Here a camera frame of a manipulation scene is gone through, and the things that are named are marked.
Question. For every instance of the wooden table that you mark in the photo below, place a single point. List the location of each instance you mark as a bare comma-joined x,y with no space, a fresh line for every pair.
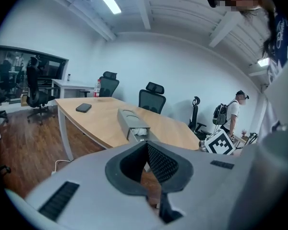
103,121

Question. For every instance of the person's navy white shirt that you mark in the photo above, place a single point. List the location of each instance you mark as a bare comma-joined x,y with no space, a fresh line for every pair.
282,39

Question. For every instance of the dark framed window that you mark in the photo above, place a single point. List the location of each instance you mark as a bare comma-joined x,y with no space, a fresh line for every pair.
12,63

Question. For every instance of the small potted plant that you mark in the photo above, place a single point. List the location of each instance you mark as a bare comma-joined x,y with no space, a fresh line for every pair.
243,132

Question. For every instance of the black office chair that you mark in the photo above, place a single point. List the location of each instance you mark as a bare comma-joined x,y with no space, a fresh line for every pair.
151,100
195,118
108,86
34,85

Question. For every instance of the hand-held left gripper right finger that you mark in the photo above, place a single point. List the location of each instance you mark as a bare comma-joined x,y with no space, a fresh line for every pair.
165,164

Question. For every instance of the grey box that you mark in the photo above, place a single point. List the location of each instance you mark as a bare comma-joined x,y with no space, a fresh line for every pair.
129,120

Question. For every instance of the grey box drawer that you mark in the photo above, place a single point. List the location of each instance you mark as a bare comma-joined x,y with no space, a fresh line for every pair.
150,136

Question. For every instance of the cardboard box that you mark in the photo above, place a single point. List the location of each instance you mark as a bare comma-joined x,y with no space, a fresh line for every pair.
24,99

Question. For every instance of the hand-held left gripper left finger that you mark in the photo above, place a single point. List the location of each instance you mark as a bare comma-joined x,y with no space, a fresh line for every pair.
112,171

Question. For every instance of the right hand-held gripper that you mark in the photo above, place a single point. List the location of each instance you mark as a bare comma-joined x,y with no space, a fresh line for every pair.
220,144

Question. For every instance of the white desk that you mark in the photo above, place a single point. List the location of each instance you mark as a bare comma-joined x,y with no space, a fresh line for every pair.
72,83

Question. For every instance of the red label water bottle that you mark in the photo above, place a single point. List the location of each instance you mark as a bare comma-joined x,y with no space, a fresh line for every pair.
97,88

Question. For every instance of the white cloth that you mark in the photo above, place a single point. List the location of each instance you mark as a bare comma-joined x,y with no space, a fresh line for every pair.
139,131

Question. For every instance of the black smartphone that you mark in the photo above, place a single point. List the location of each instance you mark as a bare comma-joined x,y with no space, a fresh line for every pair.
83,107

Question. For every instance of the square ceiling light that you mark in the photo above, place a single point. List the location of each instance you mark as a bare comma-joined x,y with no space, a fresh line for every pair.
263,61

